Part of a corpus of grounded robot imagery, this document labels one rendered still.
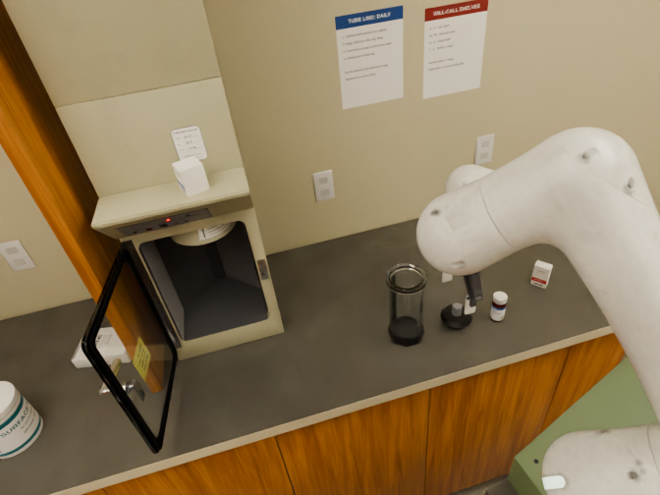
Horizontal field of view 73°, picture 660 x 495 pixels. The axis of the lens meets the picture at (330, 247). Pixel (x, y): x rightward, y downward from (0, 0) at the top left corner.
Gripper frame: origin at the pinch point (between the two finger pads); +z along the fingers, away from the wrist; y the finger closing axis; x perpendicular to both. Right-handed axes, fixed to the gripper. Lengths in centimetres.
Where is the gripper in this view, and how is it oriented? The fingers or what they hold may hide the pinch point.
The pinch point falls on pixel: (458, 293)
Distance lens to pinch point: 132.6
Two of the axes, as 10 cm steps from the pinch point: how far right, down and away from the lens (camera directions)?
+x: 9.6, -2.3, 1.4
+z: 1.0, 7.8, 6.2
